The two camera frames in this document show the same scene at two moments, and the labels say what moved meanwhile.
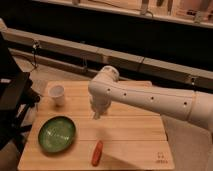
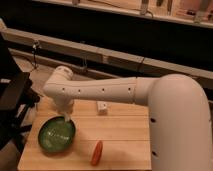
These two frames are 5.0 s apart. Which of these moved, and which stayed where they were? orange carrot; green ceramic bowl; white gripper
Moved: white gripper
Stayed: orange carrot; green ceramic bowl
